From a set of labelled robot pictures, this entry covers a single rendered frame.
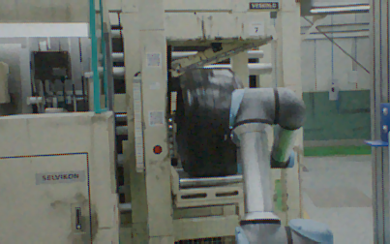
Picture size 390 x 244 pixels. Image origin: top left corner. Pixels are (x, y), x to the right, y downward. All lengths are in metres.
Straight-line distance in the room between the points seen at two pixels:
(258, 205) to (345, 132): 10.34
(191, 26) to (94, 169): 1.27
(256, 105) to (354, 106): 10.29
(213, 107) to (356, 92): 9.71
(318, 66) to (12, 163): 10.42
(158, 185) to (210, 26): 0.94
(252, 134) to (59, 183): 0.62
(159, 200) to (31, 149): 0.94
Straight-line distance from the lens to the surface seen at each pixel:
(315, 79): 11.42
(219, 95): 2.00
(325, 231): 1.23
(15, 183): 1.44
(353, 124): 11.56
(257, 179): 1.24
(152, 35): 2.16
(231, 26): 2.50
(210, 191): 2.11
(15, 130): 1.43
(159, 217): 2.21
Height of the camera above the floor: 1.30
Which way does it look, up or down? 3 degrees down
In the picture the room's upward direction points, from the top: 2 degrees counter-clockwise
